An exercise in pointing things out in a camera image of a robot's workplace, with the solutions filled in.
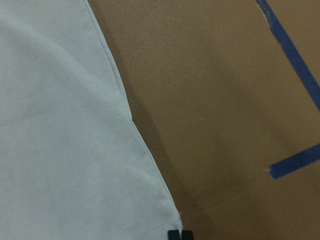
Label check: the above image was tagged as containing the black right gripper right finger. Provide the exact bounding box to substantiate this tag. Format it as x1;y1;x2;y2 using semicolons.
181;230;194;240

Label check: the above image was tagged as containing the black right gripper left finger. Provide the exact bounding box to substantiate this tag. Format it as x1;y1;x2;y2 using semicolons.
167;230;181;240

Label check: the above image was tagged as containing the light blue t-shirt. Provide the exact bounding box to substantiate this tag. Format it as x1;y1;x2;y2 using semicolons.
0;0;183;240

